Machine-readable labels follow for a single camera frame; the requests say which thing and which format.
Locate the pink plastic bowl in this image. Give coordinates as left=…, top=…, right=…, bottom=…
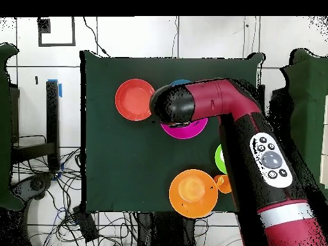
left=160, top=118, right=209, bottom=140

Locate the blue plastic bowl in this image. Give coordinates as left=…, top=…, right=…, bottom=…
left=169, top=79, right=193, bottom=87

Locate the large green plastic bowl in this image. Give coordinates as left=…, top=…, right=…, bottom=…
left=214, top=143, right=228, bottom=175

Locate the red plastic bowl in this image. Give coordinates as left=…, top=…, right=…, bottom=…
left=115, top=78, right=156, bottom=122

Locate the dark green table cloth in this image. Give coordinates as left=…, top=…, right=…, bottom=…
left=79, top=49, right=266, bottom=213

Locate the large orange plastic bowl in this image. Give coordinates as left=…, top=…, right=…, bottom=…
left=168, top=168, right=219, bottom=219

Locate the orange plastic cup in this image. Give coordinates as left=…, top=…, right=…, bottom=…
left=213, top=174, right=233, bottom=194

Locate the black metal stand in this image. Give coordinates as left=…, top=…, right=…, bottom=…
left=10, top=79, right=62, bottom=172

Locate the green cloth side table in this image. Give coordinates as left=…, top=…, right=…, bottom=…
left=271, top=47, right=328, bottom=201
left=0, top=42, right=25, bottom=211

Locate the white box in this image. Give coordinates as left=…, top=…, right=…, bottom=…
left=319, top=94, right=328, bottom=190

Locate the black chair base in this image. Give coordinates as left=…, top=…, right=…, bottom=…
left=11, top=172, right=56, bottom=206

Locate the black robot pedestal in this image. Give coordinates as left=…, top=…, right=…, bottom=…
left=135, top=211, right=198, bottom=246

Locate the black square floor frame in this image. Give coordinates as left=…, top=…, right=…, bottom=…
left=37, top=16, right=76, bottom=47

